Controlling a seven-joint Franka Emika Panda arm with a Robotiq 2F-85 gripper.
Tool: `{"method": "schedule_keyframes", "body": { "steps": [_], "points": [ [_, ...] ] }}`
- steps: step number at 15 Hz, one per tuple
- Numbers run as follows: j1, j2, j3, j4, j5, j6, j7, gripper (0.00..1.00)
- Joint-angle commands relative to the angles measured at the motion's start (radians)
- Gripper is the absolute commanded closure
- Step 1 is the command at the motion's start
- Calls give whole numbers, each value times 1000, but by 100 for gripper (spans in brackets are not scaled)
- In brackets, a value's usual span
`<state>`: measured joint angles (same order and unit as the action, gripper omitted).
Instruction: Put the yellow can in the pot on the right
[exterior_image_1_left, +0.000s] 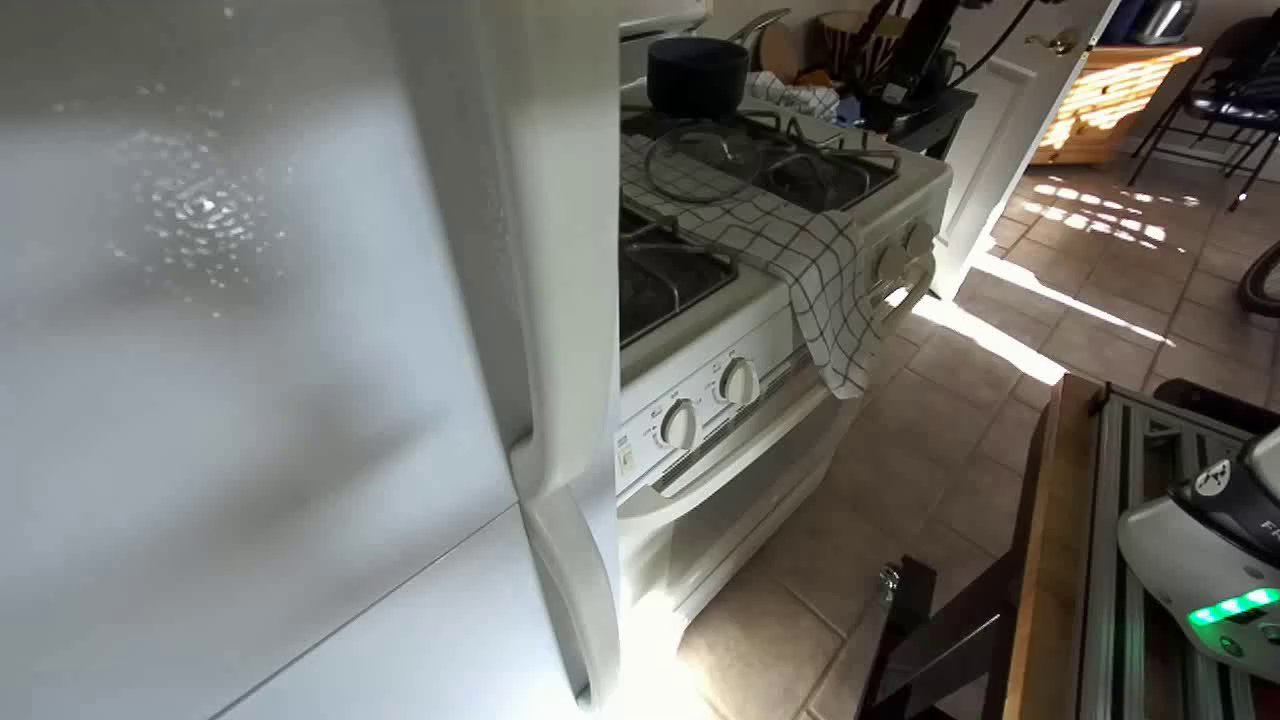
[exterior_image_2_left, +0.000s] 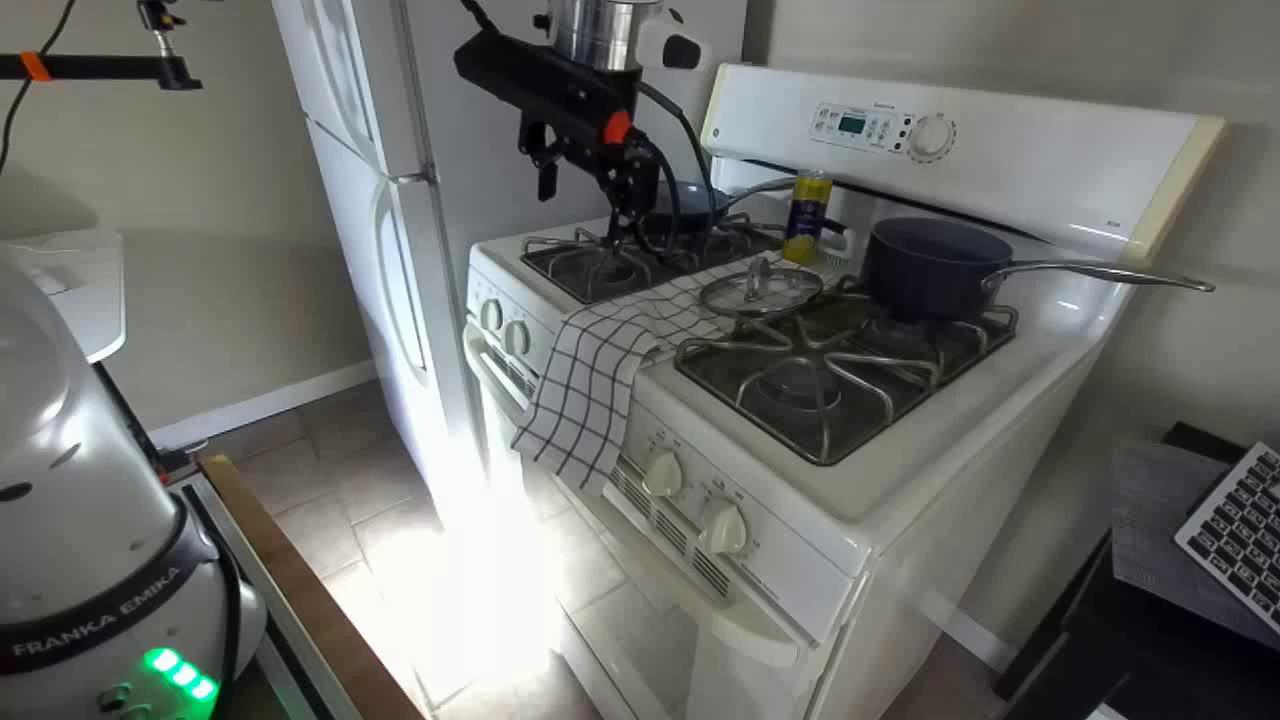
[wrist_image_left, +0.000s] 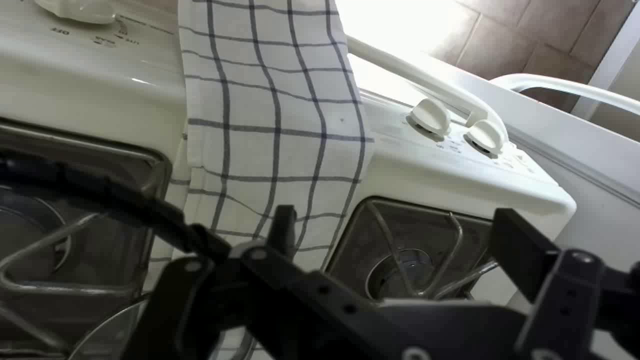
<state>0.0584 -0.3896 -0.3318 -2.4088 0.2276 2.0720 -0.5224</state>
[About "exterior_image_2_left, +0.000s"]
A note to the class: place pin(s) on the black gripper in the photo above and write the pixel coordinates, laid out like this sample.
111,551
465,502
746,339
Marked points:
631,160

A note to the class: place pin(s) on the yellow and blue drink can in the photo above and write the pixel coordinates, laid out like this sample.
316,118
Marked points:
806,220

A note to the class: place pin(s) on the glass pot lid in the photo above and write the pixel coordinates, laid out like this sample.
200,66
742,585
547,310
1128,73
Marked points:
760,290

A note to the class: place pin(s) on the white stove knob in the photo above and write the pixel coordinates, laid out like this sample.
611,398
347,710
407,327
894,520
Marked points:
663,472
726,530
517,333
492,319

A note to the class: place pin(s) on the white black checkered towel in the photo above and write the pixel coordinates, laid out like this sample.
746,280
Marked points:
595,381

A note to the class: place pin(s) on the white refrigerator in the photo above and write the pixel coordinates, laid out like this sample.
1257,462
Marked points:
400,240

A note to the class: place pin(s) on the white gas stove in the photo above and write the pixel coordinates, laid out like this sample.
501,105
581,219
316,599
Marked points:
854,493

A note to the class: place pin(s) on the wooden cart edge board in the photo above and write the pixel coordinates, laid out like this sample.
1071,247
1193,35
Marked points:
307,600

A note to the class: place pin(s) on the black desk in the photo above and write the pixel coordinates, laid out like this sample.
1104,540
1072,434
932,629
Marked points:
1145,652

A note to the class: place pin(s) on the black white computer keyboard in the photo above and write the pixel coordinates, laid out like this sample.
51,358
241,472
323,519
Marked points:
1232,534

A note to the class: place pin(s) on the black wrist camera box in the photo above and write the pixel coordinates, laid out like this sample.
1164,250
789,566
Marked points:
540,79

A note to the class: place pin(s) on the black camera stand bar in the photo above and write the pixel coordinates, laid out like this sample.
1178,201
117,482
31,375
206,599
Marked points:
92,66

